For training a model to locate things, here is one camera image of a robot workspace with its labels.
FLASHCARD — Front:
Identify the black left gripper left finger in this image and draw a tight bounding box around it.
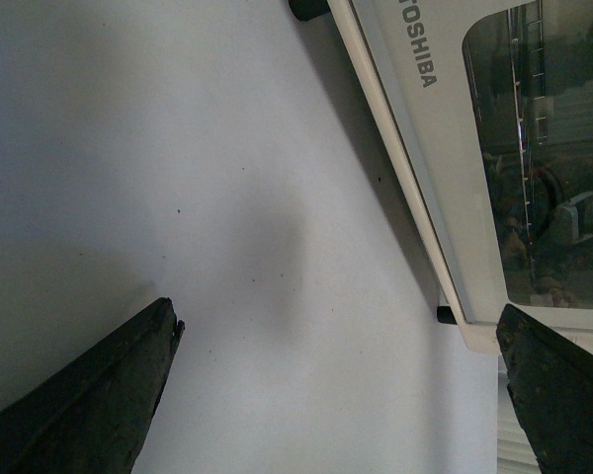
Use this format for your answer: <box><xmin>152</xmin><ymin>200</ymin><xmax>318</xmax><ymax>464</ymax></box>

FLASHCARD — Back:
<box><xmin>0</xmin><ymin>297</ymin><xmax>185</xmax><ymax>473</ymax></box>

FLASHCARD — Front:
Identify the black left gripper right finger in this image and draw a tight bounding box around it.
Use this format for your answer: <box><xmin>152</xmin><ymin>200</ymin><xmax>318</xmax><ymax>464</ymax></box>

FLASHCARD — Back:
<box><xmin>496</xmin><ymin>304</ymin><xmax>593</xmax><ymax>473</ymax></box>

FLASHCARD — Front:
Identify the white glass oven door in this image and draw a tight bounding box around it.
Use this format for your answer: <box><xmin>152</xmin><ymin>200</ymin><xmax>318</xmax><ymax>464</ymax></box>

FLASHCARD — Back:
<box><xmin>353</xmin><ymin>1</ymin><xmax>593</xmax><ymax>330</ymax></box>

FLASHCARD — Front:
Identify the white Toshiba toaster oven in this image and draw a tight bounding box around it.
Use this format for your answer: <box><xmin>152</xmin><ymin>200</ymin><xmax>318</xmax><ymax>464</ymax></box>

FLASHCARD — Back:
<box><xmin>290</xmin><ymin>1</ymin><xmax>593</xmax><ymax>473</ymax></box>

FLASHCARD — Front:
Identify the metal wire oven rack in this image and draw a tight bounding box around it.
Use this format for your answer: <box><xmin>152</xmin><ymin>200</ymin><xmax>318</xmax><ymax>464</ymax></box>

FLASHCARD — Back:
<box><xmin>506</xmin><ymin>0</ymin><xmax>549</xmax><ymax>248</ymax></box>

